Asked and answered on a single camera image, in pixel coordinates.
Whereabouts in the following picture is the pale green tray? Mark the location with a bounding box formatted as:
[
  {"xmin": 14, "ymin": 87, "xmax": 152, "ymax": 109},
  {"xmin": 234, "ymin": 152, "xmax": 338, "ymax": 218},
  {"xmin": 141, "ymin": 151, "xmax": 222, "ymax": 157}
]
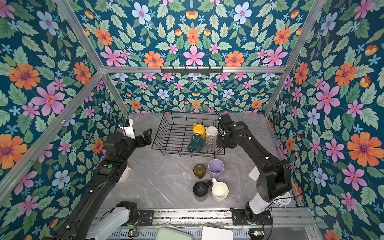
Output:
[{"xmin": 155, "ymin": 227, "xmax": 194, "ymax": 240}]

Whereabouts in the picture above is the cream plate at left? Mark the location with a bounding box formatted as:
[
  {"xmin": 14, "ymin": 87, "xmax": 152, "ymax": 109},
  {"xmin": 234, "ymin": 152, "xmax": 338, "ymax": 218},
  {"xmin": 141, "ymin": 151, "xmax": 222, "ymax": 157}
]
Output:
[{"xmin": 118, "ymin": 167, "xmax": 132, "ymax": 184}]

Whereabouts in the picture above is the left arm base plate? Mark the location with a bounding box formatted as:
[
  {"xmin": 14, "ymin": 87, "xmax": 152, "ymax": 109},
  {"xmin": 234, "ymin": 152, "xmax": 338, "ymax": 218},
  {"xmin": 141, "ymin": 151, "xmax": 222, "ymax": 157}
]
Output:
[{"xmin": 125, "ymin": 210, "xmax": 155, "ymax": 227}]

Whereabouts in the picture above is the black wall hook rail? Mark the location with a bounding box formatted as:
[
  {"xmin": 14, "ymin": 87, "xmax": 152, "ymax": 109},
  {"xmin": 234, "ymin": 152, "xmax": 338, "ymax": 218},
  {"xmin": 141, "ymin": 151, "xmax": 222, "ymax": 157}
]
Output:
[{"xmin": 160, "ymin": 67, "xmax": 224, "ymax": 74}]

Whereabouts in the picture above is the black mug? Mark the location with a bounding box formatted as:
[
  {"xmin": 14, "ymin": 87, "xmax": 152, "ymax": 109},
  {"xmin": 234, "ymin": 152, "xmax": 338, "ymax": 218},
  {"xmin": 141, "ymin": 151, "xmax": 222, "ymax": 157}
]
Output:
[{"xmin": 193, "ymin": 180, "xmax": 213, "ymax": 198}]

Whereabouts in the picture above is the white analog clock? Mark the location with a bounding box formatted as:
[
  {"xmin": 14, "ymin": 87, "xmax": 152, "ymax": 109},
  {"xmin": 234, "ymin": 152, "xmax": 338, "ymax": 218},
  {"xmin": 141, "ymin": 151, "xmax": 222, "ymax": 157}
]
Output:
[{"xmin": 275, "ymin": 192, "xmax": 293, "ymax": 207}]

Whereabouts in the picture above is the black wire dish rack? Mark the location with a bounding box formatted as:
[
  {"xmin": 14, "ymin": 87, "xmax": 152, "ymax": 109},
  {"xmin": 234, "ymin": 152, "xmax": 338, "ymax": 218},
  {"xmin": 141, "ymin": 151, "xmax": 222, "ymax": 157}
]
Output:
[{"xmin": 152, "ymin": 112, "xmax": 226, "ymax": 158}]

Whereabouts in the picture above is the yellow mug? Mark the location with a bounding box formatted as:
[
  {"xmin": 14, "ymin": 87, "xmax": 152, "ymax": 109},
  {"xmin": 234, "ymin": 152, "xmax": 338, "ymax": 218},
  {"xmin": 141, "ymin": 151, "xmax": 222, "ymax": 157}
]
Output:
[{"xmin": 193, "ymin": 123, "xmax": 206, "ymax": 140}]

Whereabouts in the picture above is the white box front edge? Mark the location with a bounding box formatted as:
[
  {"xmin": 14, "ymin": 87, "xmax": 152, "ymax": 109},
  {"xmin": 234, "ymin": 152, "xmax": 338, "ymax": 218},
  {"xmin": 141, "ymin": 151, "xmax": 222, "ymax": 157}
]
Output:
[{"xmin": 201, "ymin": 227, "xmax": 234, "ymax": 240}]

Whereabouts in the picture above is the lilac plastic cup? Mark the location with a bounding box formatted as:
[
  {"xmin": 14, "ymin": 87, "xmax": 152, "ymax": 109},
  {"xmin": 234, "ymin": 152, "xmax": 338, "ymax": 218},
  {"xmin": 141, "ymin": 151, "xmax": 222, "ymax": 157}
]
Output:
[{"xmin": 208, "ymin": 159, "xmax": 225, "ymax": 179}]

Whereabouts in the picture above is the white fluted mug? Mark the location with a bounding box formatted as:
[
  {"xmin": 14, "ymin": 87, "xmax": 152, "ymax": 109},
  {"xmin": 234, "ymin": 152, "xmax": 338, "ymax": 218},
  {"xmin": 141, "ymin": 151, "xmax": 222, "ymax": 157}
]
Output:
[{"xmin": 212, "ymin": 178, "xmax": 229, "ymax": 202}]

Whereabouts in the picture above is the white mug red inside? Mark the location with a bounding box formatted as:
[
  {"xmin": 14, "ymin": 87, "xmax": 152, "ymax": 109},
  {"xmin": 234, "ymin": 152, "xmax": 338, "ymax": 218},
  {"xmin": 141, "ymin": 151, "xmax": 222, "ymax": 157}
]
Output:
[{"xmin": 205, "ymin": 126, "xmax": 219, "ymax": 142}]

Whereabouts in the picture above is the white remote control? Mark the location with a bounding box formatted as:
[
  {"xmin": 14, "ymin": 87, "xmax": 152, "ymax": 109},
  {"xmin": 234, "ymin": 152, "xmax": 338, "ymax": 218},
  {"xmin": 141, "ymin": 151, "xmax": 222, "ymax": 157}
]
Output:
[{"xmin": 248, "ymin": 166, "xmax": 260, "ymax": 182}]

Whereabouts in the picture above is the olive tinted glass cup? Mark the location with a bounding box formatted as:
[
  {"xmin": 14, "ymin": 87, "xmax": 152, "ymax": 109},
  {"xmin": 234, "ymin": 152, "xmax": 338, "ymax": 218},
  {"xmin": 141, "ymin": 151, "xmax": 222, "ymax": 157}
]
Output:
[{"xmin": 193, "ymin": 164, "xmax": 206, "ymax": 179}]

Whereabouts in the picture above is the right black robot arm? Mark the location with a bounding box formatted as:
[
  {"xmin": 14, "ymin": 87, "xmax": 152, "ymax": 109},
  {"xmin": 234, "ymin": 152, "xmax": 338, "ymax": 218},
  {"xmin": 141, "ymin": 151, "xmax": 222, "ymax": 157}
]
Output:
[{"xmin": 217, "ymin": 114, "xmax": 292, "ymax": 224}]

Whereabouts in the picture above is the clear glass cup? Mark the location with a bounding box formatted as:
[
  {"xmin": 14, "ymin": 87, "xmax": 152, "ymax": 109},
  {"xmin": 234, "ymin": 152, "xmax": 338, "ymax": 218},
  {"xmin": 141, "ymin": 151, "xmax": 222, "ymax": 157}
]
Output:
[{"xmin": 204, "ymin": 138, "xmax": 216, "ymax": 154}]

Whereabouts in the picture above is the aluminium front rail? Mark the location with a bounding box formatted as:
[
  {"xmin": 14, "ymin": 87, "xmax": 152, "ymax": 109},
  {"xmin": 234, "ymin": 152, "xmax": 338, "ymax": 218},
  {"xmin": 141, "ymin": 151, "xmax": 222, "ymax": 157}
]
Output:
[{"xmin": 149, "ymin": 207, "xmax": 317, "ymax": 228}]

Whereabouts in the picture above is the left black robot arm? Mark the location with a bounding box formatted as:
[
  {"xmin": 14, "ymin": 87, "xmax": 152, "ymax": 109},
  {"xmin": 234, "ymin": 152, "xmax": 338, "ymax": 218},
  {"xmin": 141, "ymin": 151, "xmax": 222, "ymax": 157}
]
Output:
[{"xmin": 51, "ymin": 129, "xmax": 152, "ymax": 240}]

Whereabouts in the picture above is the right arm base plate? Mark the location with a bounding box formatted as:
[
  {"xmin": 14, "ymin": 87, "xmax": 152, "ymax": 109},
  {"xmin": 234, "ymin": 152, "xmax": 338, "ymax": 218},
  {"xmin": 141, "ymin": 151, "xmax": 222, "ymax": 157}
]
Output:
[{"xmin": 230, "ymin": 208, "xmax": 273, "ymax": 226}]

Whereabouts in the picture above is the cream mug green handle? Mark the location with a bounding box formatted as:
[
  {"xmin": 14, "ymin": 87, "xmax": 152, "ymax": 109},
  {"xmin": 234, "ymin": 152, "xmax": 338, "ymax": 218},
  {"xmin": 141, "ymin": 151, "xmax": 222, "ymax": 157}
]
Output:
[{"xmin": 187, "ymin": 134, "xmax": 204, "ymax": 152}]

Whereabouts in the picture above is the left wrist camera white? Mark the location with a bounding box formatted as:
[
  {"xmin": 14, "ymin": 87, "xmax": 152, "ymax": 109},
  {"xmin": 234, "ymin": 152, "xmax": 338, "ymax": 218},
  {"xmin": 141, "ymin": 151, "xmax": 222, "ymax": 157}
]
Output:
[{"xmin": 118, "ymin": 119, "xmax": 136, "ymax": 140}]

